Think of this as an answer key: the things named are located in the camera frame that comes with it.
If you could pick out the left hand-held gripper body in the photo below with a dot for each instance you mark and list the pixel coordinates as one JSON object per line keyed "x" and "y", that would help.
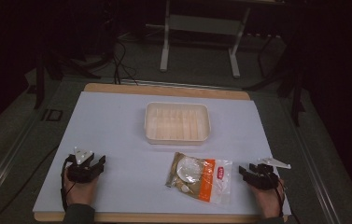
{"x": 81, "y": 172}

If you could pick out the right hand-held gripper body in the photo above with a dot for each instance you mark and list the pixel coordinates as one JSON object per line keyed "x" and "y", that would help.
{"x": 265, "y": 179}

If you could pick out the person's left hand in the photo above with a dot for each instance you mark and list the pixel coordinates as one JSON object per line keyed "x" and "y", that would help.
{"x": 81, "y": 193}

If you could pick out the white table mat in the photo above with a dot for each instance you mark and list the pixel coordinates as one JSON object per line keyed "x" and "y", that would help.
{"x": 117, "y": 140}

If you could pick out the clear orange snack packet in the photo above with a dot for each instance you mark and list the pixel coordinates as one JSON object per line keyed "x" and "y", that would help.
{"x": 200, "y": 179}

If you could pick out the white plastic basket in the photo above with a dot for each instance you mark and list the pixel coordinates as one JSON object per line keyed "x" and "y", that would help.
{"x": 176, "y": 124}

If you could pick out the black metal stand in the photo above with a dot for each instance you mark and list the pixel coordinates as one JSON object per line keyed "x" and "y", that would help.
{"x": 52, "y": 68}
{"x": 288, "y": 81}

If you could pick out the silver floor strip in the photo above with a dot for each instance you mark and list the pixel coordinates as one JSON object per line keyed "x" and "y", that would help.
{"x": 180, "y": 84}

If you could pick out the white metal stand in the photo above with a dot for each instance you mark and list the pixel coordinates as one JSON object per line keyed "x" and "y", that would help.
{"x": 201, "y": 26}

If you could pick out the black rectangular floor bracket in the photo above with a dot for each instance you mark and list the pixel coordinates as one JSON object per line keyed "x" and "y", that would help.
{"x": 52, "y": 115}

